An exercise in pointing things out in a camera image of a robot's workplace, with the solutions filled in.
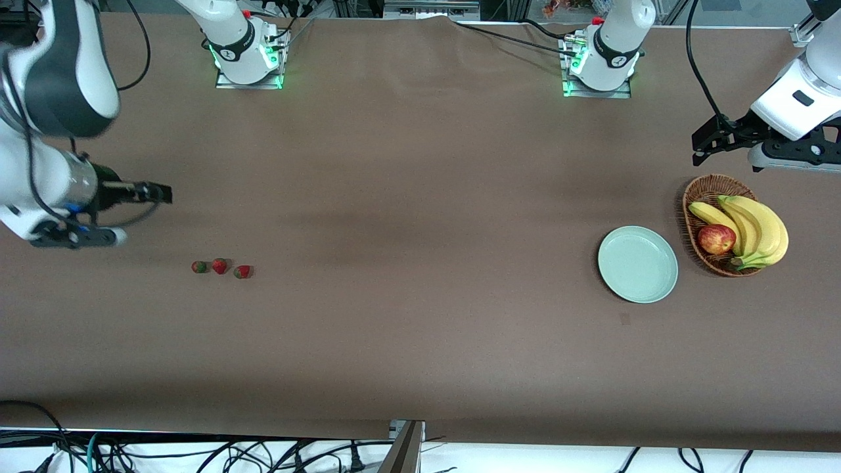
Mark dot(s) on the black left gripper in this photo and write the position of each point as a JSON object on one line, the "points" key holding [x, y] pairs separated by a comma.
{"points": [[743, 127]]}

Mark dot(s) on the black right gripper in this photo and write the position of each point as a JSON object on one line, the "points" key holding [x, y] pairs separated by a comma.
{"points": [[107, 186]]}

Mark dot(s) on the red strawberry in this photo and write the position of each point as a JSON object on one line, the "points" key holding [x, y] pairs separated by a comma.
{"points": [[242, 271], [219, 265], [199, 267]]}

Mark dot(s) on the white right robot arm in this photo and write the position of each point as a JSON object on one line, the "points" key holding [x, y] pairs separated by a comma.
{"points": [[39, 177]]}

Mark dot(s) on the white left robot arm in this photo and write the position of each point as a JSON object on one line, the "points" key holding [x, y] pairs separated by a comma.
{"points": [[821, 85]]}

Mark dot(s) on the pale green plate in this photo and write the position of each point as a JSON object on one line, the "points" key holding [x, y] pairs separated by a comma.
{"points": [[637, 265]]}

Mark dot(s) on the brown wicker basket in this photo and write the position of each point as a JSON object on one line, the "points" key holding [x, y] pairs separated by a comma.
{"points": [[706, 190]]}

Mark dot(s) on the yellow banana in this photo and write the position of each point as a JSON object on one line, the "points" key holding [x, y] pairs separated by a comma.
{"points": [[709, 213], [749, 230], [776, 236]]}

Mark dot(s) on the red apple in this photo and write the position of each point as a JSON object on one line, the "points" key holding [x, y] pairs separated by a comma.
{"points": [[716, 239]]}

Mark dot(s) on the orange background object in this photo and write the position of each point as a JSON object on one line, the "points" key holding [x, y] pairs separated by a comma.
{"points": [[558, 8]]}

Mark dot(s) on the brown table cloth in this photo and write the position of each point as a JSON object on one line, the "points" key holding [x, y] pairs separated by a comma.
{"points": [[420, 197]]}

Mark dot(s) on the brown support beam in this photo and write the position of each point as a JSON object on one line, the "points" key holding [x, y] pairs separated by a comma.
{"points": [[404, 453]]}

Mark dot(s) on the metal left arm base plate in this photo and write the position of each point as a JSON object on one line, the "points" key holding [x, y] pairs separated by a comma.
{"points": [[594, 93]]}

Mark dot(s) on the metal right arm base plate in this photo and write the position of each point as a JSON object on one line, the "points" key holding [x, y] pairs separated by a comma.
{"points": [[250, 82]]}

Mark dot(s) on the aluminium table rail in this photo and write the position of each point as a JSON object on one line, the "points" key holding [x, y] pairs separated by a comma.
{"points": [[803, 31]]}

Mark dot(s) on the grey metal frame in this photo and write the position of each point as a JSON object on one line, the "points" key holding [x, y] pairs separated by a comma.
{"points": [[430, 10]]}

